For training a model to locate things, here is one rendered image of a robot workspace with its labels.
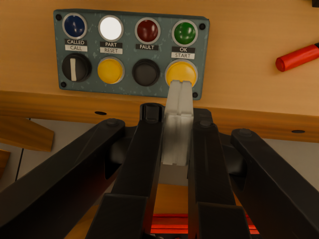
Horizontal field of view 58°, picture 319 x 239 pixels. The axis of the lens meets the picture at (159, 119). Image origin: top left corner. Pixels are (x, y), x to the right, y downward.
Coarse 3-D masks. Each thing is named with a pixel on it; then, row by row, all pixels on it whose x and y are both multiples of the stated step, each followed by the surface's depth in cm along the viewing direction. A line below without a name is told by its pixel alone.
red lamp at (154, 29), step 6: (144, 24) 27; (150, 24) 27; (138, 30) 27; (144, 30) 27; (150, 30) 27; (156, 30) 27; (138, 36) 27; (144, 36) 27; (150, 36) 27; (156, 36) 27
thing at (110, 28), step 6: (108, 18) 27; (114, 18) 27; (102, 24) 27; (108, 24) 27; (114, 24) 27; (102, 30) 27; (108, 30) 27; (114, 30) 27; (120, 30) 27; (108, 36) 27; (114, 36) 27
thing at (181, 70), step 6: (174, 66) 27; (180, 66) 27; (186, 66) 27; (192, 66) 27; (168, 72) 27; (174, 72) 27; (180, 72) 27; (186, 72) 27; (192, 72) 27; (168, 78) 28; (174, 78) 27; (180, 78) 27; (186, 78) 27; (192, 78) 27; (192, 84) 28
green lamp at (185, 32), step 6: (180, 24) 26; (186, 24) 26; (174, 30) 27; (180, 30) 26; (186, 30) 26; (192, 30) 26; (174, 36) 27; (180, 36) 27; (186, 36) 27; (192, 36) 27; (180, 42) 27; (186, 42) 27
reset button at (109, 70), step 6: (108, 60) 28; (114, 60) 28; (102, 66) 28; (108, 66) 28; (114, 66) 28; (120, 66) 28; (102, 72) 28; (108, 72) 28; (114, 72) 28; (120, 72) 28; (102, 78) 28; (108, 78) 28; (114, 78) 28; (120, 78) 29
